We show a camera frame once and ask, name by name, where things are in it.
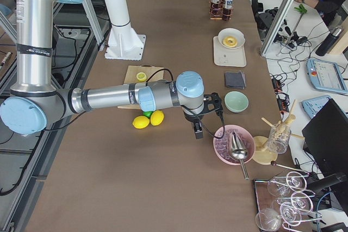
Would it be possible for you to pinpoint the black thermos bottle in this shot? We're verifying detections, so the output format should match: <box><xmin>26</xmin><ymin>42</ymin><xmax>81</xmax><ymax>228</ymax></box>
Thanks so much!
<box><xmin>315</xmin><ymin>26</ymin><xmax>344</xmax><ymax>57</ymax></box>

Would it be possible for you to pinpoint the black laptop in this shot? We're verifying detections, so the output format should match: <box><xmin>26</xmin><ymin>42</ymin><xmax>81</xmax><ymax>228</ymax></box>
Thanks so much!
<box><xmin>302</xmin><ymin>99</ymin><xmax>347</xmax><ymax>175</ymax></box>

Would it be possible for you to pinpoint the whole lemon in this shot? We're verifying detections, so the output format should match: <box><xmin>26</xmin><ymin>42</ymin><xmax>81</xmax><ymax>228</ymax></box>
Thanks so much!
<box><xmin>132</xmin><ymin>115</ymin><xmax>150</xmax><ymax>129</ymax></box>
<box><xmin>150</xmin><ymin>110</ymin><xmax>164</xmax><ymax>126</ymax></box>

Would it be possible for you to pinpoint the green lime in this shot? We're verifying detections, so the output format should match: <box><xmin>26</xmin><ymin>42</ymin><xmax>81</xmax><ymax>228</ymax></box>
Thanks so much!
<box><xmin>143</xmin><ymin>111</ymin><xmax>153</xmax><ymax>118</ymax></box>

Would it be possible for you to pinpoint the copper wire bottle rack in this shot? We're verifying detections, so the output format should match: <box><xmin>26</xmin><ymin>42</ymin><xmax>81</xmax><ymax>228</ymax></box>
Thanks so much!
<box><xmin>209</xmin><ymin>0</ymin><xmax>233</xmax><ymax>20</ymax></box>

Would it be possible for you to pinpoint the wooden stand with base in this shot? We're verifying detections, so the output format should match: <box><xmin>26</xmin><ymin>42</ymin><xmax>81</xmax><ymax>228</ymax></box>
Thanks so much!
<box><xmin>252</xmin><ymin>99</ymin><xmax>305</xmax><ymax>165</ymax></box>

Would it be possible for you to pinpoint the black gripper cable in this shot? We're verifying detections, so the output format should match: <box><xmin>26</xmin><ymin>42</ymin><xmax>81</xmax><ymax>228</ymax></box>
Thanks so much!
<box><xmin>146</xmin><ymin>67</ymin><xmax>226</xmax><ymax>139</ymax></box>

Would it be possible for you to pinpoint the white round plate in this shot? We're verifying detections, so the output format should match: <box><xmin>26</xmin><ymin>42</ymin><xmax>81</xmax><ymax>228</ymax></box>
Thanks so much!
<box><xmin>217</xmin><ymin>28</ymin><xmax>245</xmax><ymax>49</ymax></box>

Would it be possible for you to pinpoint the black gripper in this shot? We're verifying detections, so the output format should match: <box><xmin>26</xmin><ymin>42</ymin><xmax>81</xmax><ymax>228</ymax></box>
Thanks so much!
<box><xmin>192</xmin><ymin>92</ymin><xmax>222</xmax><ymax>139</ymax></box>

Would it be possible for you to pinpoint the blue teach pendant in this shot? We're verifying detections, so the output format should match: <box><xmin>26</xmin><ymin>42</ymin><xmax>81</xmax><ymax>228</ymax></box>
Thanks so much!
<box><xmin>301</xmin><ymin>95</ymin><xmax>332</xmax><ymax>119</ymax></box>
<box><xmin>306</xmin><ymin>58</ymin><xmax>347</xmax><ymax>95</ymax></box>

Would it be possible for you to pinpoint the wooden cutting board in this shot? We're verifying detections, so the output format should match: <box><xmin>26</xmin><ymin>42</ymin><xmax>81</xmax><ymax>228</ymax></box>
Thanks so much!
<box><xmin>118</xmin><ymin>65</ymin><xmax>164</xmax><ymax>110</ymax></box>

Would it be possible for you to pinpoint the cream rectangular tray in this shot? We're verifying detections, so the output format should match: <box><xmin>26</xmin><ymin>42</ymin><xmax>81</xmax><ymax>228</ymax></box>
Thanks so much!
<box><xmin>213</xmin><ymin>36</ymin><xmax>247</xmax><ymax>67</ymax></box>

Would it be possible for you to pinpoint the folded grey cloth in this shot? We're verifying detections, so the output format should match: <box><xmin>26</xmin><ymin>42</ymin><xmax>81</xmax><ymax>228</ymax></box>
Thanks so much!
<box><xmin>224</xmin><ymin>71</ymin><xmax>246</xmax><ymax>89</ymax></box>

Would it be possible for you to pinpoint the green bowl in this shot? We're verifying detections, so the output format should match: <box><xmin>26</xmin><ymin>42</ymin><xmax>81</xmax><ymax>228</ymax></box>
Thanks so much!
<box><xmin>224</xmin><ymin>91</ymin><xmax>249</xmax><ymax>113</ymax></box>

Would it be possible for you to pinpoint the wine glass rack tray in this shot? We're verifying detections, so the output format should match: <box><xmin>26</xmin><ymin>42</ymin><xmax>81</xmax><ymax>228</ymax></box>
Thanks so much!
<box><xmin>253</xmin><ymin>171</ymin><xmax>322</xmax><ymax>231</ymax></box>

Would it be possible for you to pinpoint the halved lemon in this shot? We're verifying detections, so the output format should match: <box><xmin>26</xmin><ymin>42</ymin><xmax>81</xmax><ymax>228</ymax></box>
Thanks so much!
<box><xmin>136</xmin><ymin>72</ymin><xmax>147</xmax><ymax>82</ymax></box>

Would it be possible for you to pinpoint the whole lemon lower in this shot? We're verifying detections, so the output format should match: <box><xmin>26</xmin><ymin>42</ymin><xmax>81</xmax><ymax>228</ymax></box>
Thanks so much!
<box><xmin>132</xmin><ymin>115</ymin><xmax>150</xmax><ymax>129</ymax></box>

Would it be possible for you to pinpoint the metal ice scoop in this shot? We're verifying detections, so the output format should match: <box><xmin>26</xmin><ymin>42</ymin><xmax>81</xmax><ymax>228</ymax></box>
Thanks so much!
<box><xmin>229</xmin><ymin>132</ymin><xmax>249</xmax><ymax>180</ymax></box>

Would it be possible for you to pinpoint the glazed ring donut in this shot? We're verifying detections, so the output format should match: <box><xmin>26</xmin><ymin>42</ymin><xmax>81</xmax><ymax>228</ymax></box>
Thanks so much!
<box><xmin>222</xmin><ymin>36</ymin><xmax>238</xmax><ymax>48</ymax></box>

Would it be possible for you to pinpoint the tea bottle front rack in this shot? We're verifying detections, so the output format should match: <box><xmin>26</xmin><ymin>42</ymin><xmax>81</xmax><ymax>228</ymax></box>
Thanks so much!
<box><xmin>222</xmin><ymin>0</ymin><xmax>233</xmax><ymax>21</ymax></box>

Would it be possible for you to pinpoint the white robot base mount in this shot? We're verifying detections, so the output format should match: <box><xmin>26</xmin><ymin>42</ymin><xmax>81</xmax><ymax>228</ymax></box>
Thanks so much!
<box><xmin>104</xmin><ymin>0</ymin><xmax>146</xmax><ymax>61</ymax></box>

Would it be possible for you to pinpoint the pink ice bowl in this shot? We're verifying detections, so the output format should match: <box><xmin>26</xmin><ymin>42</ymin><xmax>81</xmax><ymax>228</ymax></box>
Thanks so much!
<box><xmin>213</xmin><ymin>124</ymin><xmax>256</xmax><ymax>166</ymax></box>

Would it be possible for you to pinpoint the glass jar on stand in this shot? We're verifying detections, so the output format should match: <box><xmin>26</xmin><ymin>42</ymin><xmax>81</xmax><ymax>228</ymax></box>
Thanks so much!
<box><xmin>266</xmin><ymin>123</ymin><xmax>291</xmax><ymax>154</ymax></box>

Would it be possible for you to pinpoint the whole lemon upper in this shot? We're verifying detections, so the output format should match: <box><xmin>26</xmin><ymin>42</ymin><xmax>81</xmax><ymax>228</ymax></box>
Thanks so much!
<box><xmin>150</xmin><ymin>110</ymin><xmax>164</xmax><ymax>126</ymax></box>

